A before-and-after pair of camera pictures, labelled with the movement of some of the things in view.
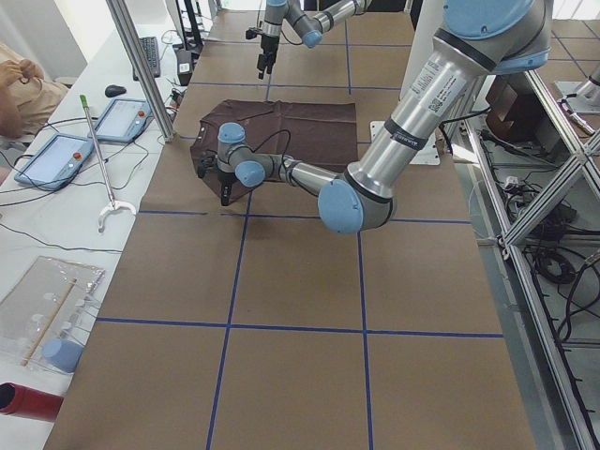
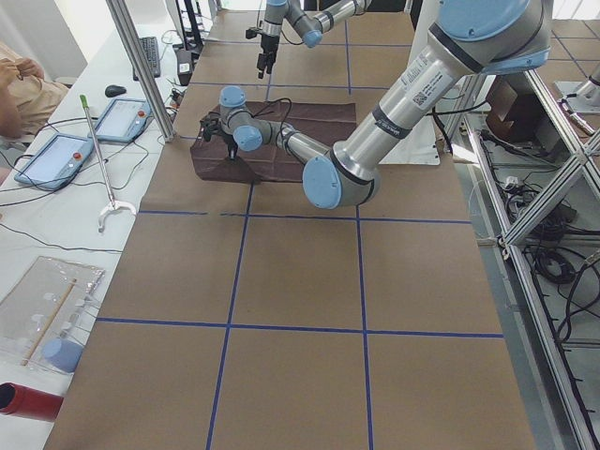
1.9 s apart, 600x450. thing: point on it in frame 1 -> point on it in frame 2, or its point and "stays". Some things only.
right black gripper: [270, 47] stays
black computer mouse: [112, 90] stays
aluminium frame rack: [538, 167] stays
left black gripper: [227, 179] -> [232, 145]
